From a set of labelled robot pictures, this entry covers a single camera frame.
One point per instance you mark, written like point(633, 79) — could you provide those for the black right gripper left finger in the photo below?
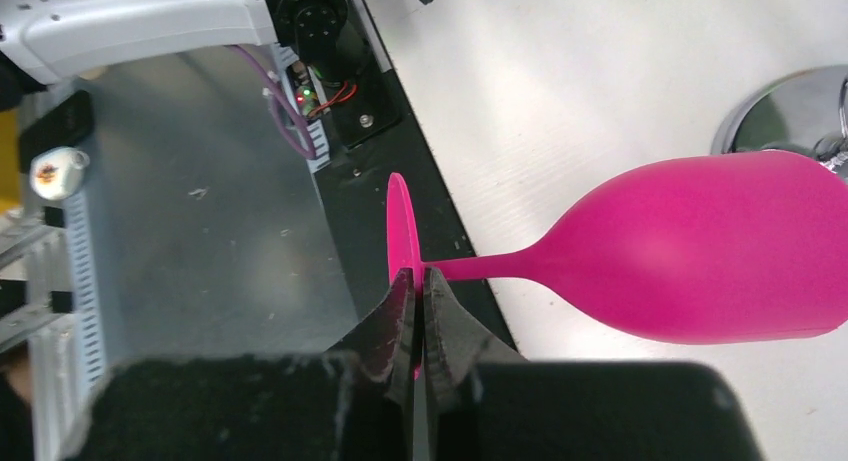
point(374, 418)

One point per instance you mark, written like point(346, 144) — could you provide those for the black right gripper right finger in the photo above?
point(455, 343)

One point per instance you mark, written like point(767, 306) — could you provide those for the pink wine glass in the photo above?
point(715, 250)

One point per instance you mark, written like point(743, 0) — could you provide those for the chrome wine glass rack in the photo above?
point(804, 112)

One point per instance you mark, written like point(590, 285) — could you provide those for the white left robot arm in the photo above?
point(44, 42)

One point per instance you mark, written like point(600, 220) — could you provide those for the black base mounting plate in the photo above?
point(353, 194)

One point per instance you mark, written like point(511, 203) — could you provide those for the white round sticker tag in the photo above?
point(58, 173)

